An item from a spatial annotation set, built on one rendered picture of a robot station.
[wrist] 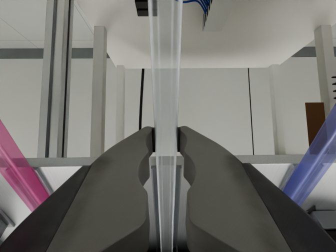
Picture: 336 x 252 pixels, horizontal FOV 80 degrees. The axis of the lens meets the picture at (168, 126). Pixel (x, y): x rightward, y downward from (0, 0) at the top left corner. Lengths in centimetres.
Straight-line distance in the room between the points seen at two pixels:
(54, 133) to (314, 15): 70
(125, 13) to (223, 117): 150
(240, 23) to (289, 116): 162
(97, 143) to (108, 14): 34
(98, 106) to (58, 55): 16
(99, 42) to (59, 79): 21
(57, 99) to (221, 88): 170
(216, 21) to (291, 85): 178
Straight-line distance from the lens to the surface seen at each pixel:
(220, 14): 54
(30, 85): 232
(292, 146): 218
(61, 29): 52
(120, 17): 62
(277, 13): 67
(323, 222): 26
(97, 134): 57
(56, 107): 46
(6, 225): 28
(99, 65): 61
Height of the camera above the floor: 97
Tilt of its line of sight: 7 degrees down
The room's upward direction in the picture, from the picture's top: 179 degrees clockwise
